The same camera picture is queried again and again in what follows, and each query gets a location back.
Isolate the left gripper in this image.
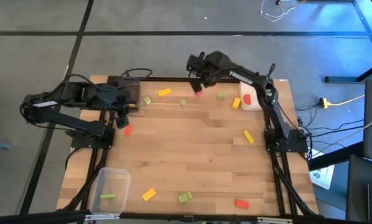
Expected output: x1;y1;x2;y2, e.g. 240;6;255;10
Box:
88;83;134;129

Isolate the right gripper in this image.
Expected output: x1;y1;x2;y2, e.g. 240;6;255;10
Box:
190;51;233;94

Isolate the green arch block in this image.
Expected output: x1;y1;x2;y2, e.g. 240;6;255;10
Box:
177;191;193;204

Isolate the grey translucent bin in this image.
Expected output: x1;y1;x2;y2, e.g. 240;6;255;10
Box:
107;76;141;113

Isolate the white plastic bin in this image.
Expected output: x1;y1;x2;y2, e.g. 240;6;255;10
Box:
238;80;264;112

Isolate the clear plastic bin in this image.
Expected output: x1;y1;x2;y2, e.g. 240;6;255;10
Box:
89;167;132;216

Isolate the black slanted floor bar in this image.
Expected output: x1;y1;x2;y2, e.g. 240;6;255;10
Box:
308;141;366;171

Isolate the white marker paper sheet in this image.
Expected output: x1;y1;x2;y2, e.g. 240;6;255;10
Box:
309;148;335;190

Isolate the black laptop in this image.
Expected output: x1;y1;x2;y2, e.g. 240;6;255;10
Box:
346;154;372;224

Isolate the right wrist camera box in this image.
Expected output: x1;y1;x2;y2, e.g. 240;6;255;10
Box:
187;54;206;73

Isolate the black frame rail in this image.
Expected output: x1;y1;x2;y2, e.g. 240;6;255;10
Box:
0;210;320;224
80;107;114;214
108;75;274;83
263;93;283;216

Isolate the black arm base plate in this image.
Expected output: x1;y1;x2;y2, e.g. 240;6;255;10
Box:
264;128;309;154
70;124;116;149

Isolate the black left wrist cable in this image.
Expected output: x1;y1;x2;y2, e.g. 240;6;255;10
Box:
120;68;154;82

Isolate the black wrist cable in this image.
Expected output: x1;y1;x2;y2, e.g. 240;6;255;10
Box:
120;68;154;82
266;63;277;79

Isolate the black diagonal frame strut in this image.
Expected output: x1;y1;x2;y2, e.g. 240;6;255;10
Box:
281;151;318;217
61;147;100;215

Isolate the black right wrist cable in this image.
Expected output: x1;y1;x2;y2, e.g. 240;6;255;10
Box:
266;63;277;79

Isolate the white floor cable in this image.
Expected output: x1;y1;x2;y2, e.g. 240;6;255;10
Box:
260;0;299;23

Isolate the black floor cable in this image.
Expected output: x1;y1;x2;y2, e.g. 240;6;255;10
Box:
294;105;366;139

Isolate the dark metal desk frame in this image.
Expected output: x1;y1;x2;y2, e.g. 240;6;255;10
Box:
297;0;372;84

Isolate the yellow extension cord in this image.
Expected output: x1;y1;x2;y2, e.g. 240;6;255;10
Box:
328;94;366;106

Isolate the light grey floor cable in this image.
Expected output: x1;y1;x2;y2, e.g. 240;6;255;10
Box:
310;112;372;158

